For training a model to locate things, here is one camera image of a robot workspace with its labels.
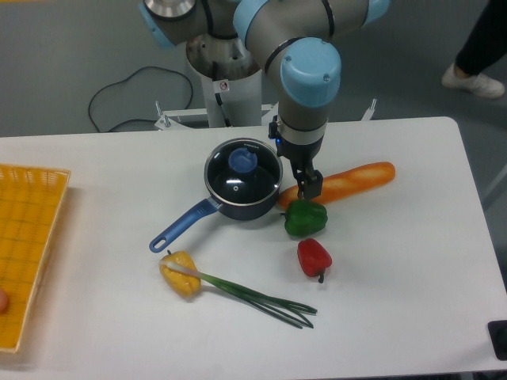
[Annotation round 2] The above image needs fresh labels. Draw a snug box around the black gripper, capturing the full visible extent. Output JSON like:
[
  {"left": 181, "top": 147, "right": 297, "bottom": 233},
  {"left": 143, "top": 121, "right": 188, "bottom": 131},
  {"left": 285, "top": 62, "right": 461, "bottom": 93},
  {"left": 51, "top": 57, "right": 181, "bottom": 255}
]
[{"left": 269, "top": 116, "right": 324, "bottom": 199}]

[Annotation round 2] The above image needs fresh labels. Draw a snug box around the dark blue saucepan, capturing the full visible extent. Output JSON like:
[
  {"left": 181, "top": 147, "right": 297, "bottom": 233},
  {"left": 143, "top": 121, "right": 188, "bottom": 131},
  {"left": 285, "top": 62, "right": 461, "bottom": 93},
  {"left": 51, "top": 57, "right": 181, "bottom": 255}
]
[{"left": 148, "top": 138, "right": 284, "bottom": 254}]

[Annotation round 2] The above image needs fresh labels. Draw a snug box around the glass lid blue knob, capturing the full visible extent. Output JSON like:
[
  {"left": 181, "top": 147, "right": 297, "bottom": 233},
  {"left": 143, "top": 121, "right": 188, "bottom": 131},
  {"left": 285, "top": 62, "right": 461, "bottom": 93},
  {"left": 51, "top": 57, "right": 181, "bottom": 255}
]
[{"left": 204, "top": 139, "right": 283, "bottom": 205}]

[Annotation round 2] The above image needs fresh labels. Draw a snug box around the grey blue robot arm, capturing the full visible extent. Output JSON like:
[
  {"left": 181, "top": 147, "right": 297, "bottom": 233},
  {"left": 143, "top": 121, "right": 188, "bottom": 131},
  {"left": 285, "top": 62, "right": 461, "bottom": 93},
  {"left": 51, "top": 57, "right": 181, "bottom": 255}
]
[{"left": 139, "top": 1, "right": 390, "bottom": 200}]

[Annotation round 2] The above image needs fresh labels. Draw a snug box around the green bell pepper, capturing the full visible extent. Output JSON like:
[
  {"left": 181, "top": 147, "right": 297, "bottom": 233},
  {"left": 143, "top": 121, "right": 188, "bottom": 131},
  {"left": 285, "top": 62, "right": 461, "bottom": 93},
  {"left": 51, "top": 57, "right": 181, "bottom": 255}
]
[{"left": 281, "top": 199, "right": 328, "bottom": 238}]

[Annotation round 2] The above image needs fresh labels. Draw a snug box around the orange baguette bread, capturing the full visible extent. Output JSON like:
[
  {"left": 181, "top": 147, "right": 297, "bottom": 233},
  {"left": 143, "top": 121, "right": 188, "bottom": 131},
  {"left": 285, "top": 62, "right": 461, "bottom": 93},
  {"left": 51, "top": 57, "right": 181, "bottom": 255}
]
[{"left": 277, "top": 161, "right": 397, "bottom": 211}]

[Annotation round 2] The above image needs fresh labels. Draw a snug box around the red bell pepper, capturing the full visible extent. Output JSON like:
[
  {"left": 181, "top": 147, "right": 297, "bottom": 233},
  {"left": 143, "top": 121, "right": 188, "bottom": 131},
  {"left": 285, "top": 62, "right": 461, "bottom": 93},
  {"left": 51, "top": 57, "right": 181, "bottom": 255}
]
[{"left": 297, "top": 238, "right": 333, "bottom": 283}]

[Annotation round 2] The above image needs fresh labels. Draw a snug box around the green spring onion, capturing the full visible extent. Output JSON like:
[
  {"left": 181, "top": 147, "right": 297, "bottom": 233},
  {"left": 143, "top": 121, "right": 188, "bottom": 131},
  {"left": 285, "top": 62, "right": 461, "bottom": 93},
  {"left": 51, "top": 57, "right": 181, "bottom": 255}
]
[{"left": 159, "top": 260, "right": 318, "bottom": 329}]

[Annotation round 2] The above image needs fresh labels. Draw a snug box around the yellow bell pepper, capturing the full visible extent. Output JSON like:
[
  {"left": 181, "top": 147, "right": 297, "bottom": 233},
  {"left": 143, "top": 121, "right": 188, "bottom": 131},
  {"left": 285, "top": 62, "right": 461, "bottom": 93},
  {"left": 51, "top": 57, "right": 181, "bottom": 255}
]
[{"left": 159, "top": 251, "right": 201, "bottom": 298}]

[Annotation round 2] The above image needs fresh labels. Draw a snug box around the white sneaker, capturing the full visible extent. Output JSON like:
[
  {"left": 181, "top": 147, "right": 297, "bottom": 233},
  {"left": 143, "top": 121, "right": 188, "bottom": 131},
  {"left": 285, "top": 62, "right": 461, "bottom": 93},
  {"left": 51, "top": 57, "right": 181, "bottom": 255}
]
[{"left": 441, "top": 64, "right": 505, "bottom": 99}]

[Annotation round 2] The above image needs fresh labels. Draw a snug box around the black trouser leg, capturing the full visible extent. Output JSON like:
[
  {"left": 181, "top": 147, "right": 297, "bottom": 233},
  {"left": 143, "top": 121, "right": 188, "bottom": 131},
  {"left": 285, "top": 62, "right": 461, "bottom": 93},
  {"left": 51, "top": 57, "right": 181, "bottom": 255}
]
[{"left": 455, "top": 0, "right": 506, "bottom": 75}]

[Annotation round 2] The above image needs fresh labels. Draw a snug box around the black device table corner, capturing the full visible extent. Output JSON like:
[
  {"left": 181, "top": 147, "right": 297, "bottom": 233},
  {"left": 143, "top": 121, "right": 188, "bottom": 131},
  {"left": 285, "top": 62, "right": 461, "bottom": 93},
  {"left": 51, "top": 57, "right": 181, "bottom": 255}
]
[{"left": 487, "top": 320, "right": 507, "bottom": 361}]

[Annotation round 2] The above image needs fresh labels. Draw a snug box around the yellow woven basket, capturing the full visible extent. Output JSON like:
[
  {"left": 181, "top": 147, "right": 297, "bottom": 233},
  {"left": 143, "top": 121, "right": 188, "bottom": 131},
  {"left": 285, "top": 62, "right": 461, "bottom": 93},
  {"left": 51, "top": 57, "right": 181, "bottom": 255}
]
[{"left": 1, "top": 164, "right": 71, "bottom": 353}]

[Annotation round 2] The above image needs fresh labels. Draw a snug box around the white table leg bracket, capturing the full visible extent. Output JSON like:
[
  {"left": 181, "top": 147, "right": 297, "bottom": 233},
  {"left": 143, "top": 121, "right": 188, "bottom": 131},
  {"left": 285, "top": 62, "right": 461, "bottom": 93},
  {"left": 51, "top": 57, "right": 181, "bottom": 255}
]
[{"left": 361, "top": 98, "right": 377, "bottom": 121}]

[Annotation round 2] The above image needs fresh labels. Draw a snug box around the black floor cable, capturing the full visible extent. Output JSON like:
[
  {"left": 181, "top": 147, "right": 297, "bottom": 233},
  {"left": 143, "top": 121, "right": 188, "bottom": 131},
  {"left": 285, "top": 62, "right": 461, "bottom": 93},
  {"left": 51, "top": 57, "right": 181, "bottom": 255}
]
[{"left": 87, "top": 65, "right": 194, "bottom": 133}]

